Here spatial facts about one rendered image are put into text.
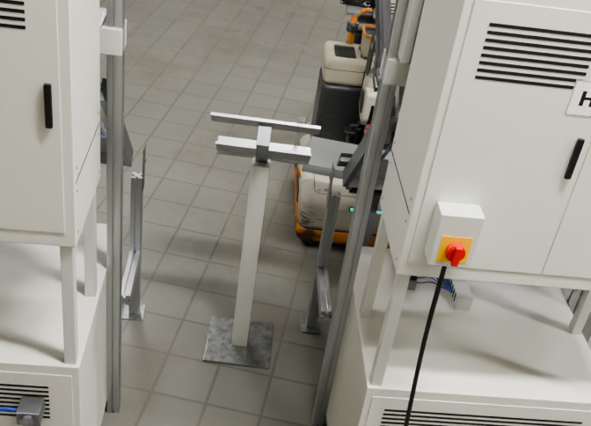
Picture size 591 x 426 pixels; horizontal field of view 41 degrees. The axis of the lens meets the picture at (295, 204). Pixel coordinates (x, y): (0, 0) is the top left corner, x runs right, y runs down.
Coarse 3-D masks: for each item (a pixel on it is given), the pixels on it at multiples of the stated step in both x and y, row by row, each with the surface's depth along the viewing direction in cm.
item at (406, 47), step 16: (416, 0) 188; (416, 16) 190; (416, 32) 192; (400, 48) 198; (320, 272) 297; (320, 288) 288; (448, 288) 244; (464, 288) 242; (320, 304) 281; (464, 304) 239; (304, 320) 320
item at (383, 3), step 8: (376, 0) 259; (384, 0) 257; (376, 8) 259; (384, 8) 258; (376, 16) 260; (384, 16) 258; (376, 24) 261; (384, 24) 259; (376, 32) 262; (384, 32) 259; (376, 40) 262; (384, 40) 260; (376, 48) 263; (376, 56) 262; (376, 64) 262; (376, 72) 262; (376, 80) 263
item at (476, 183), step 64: (448, 0) 163; (512, 0) 151; (576, 0) 152; (448, 64) 158; (512, 64) 158; (576, 64) 159; (448, 128) 166; (512, 128) 166; (576, 128) 167; (384, 192) 208; (448, 192) 174; (512, 192) 175; (576, 192) 176; (384, 256) 219; (448, 256) 174; (512, 256) 185; (576, 256) 185; (384, 320) 199; (576, 320) 235
